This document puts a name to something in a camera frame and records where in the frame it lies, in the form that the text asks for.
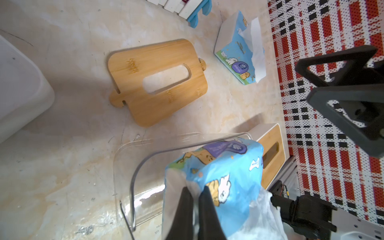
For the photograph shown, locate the blue soft tissue pack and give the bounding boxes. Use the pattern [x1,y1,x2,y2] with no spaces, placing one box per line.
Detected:
[162,138,287,240]

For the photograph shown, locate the bamboo slotted lid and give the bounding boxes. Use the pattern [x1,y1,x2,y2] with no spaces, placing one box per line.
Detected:
[107,39,208,128]

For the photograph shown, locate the white tissue box bamboo lid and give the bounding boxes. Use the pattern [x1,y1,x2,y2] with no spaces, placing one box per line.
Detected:
[248,123,287,190]

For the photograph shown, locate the clear plastic tissue box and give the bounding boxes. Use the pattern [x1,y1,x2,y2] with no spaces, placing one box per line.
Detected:
[113,131,253,240]

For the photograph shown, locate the blue tissue pack with sheet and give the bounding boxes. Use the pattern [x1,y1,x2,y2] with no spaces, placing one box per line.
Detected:
[214,11,267,85]

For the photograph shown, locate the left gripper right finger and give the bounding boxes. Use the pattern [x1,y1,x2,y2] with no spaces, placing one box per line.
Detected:
[198,186,227,240]

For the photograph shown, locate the blue white toy crib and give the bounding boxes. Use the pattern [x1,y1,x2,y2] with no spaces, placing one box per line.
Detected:
[148,0,213,28]

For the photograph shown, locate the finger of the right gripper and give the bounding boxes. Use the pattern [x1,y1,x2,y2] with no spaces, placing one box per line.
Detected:
[294,44,379,88]
[307,84,384,158]

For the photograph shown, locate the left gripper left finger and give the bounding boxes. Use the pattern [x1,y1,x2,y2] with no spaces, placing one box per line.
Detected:
[166,187,194,240]

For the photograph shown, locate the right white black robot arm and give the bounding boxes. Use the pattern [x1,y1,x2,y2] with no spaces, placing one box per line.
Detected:
[271,45,384,240]

